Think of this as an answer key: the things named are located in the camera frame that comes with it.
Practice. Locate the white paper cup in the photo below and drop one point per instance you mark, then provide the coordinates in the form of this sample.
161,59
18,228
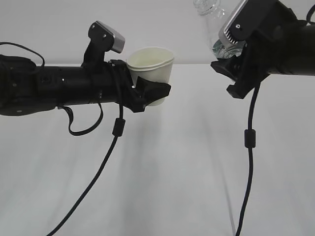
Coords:
153,64

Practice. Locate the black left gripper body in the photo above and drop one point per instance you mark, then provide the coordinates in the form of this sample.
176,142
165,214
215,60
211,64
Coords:
106,82

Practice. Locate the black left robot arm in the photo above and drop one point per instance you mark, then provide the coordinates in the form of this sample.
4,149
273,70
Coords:
27,88

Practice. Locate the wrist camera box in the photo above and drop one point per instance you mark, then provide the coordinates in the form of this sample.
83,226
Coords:
103,38
243,20

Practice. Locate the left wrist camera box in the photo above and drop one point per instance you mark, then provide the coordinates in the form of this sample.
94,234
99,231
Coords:
103,38

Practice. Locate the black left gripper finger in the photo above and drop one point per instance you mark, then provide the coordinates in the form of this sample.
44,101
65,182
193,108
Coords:
122,70
151,91

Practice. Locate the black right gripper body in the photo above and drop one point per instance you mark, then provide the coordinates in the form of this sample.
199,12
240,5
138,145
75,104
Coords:
279,45

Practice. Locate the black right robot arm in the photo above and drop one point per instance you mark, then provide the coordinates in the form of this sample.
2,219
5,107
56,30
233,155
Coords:
275,42

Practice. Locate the clear green-label water bottle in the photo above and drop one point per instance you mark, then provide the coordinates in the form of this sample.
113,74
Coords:
213,14

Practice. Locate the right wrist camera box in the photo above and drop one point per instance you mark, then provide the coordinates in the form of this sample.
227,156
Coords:
243,20

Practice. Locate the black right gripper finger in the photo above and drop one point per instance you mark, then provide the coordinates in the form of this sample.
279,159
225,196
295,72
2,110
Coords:
243,84
230,67

